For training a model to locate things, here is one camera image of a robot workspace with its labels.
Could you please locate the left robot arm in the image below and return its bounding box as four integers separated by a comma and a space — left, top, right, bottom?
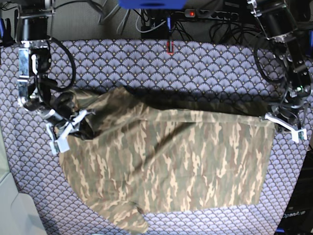
247, 0, 313, 143

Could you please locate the white cable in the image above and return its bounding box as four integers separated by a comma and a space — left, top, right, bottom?
135, 9, 167, 34

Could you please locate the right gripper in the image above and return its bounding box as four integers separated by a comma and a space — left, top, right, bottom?
23, 93, 95, 155

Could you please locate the black OpenArm box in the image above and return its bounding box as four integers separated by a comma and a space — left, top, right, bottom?
275, 147, 313, 235

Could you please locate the white plastic bin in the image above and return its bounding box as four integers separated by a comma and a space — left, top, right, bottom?
0, 137, 47, 235

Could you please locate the black power strip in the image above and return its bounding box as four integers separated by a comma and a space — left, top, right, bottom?
184, 9, 239, 22

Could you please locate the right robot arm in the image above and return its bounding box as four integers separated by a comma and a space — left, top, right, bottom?
16, 0, 94, 154

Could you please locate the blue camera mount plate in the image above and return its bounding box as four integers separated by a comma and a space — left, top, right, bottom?
118, 0, 187, 10

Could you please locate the purple fan-pattern tablecloth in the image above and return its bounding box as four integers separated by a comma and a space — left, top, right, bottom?
0, 40, 309, 235

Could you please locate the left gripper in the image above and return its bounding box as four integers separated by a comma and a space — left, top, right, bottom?
265, 90, 311, 142

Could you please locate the camouflage T-shirt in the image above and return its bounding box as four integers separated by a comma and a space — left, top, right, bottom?
59, 87, 275, 234

